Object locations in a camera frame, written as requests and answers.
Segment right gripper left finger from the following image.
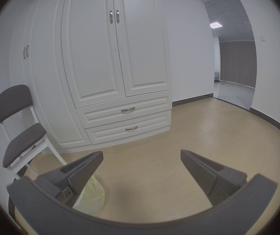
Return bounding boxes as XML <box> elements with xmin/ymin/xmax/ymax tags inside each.
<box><xmin>36</xmin><ymin>151</ymin><xmax>104</xmax><ymax>207</ymax></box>

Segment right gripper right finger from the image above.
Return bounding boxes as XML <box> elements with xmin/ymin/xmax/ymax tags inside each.
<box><xmin>180</xmin><ymin>149</ymin><xmax>248</xmax><ymax>206</ymax></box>

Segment yellow plastic bag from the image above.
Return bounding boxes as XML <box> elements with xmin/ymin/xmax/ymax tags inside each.
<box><xmin>73</xmin><ymin>175</ymin><xmax>105</xmax><ymax>213</ymax></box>

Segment white chair dark grey cushions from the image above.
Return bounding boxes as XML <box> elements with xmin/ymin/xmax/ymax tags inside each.
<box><xmin>0</xmin><ymin>84</ymin><xmax>68</xmax><ymax>180</ymax></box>

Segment grey curtain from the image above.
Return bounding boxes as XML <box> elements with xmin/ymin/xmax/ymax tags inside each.
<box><xmin>219</xmin><ymin>41</ymin><xmax>256</xmax><ymax>88</ymax></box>

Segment white wardrobe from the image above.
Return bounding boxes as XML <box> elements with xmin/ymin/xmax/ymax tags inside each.
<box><xmin>8</xmin><ymin>0</ymin><xmax>173</xmax><ymax>154</ymax></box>

